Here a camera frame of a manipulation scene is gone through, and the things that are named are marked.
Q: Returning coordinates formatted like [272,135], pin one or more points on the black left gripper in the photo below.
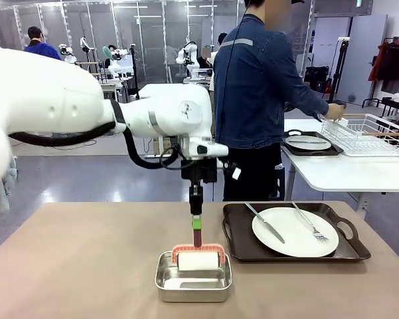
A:
[199,171]

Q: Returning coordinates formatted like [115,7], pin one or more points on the orange lint roller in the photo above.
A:
[197,260]

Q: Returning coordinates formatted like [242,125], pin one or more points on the white dinner plate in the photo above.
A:
[305,145]
[295,239]

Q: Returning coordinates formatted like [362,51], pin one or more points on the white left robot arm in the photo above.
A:
[53,96]

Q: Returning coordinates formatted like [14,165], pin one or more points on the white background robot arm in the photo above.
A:
[187,54]
[114,64]
[85,43]
[67,53]

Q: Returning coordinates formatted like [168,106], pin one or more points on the person's right forearm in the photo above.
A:
[313,101]

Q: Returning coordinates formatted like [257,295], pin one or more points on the person's right hand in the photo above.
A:
[335,112]

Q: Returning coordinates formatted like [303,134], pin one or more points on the black serving tray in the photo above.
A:
[239,246]
[335,151]

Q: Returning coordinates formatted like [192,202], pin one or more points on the silver table knife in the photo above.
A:
[267,224]
[308,141]

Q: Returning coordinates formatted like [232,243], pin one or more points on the square stainless steel tray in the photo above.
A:
[194,287]

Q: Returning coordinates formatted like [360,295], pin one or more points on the silver fork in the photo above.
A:
[310,222]

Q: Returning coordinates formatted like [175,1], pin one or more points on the person in denim jacket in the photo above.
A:
[252,99]

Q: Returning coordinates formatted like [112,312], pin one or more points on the white background table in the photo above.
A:
[159,89]

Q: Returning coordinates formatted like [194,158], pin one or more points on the background person blurred face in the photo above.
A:
[206,58]

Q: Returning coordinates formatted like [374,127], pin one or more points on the white side table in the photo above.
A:
[345,172]

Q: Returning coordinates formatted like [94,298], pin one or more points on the background person black hair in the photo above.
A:
[221,39]

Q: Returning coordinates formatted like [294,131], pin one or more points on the black bags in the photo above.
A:
[316,78]

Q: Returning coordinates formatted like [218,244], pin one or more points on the grey puffer jacket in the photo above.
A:
[5,189]

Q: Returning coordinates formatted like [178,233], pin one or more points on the black tripod stand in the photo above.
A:
[340,73]

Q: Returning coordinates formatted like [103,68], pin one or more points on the person in blue shirt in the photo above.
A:
[41,48]

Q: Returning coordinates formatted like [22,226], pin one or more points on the black utility cart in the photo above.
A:
[396,109]

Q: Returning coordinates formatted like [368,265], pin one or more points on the white partition panel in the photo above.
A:
[362,56]

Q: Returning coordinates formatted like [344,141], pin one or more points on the reddish hanging garment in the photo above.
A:
[378,63]

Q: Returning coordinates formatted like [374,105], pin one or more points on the black hanging garment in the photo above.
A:
[396,66]

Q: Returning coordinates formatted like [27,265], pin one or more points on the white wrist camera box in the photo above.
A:
[236,173]

